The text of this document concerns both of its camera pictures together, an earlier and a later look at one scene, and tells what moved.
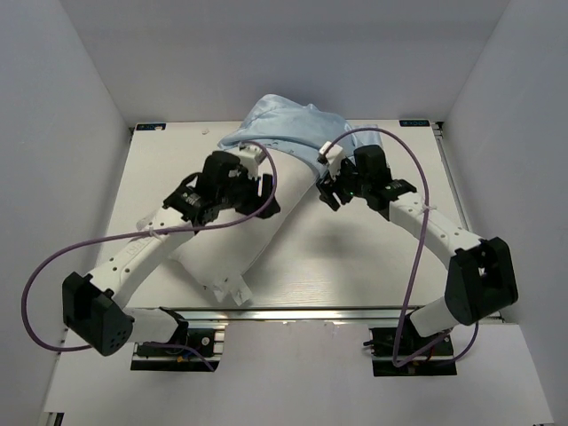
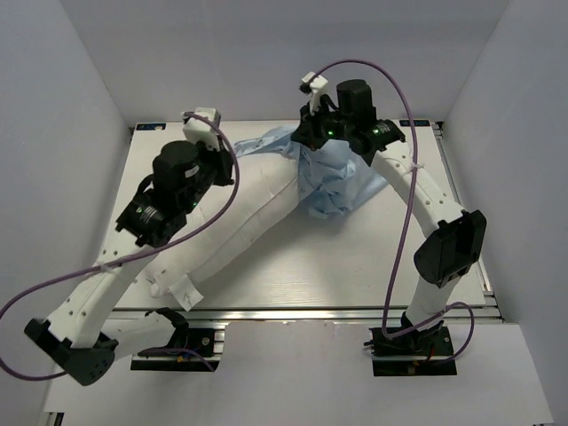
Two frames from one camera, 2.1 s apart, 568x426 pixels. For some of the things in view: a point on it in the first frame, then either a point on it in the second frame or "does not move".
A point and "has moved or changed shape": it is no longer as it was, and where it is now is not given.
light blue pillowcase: (282, 120) has moved or changed shape
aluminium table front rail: (295, 313) does not move
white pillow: (222, 257) has moved or changed shape
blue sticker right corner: (414, 122) does not move
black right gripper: (327, 185) → (306, 133)
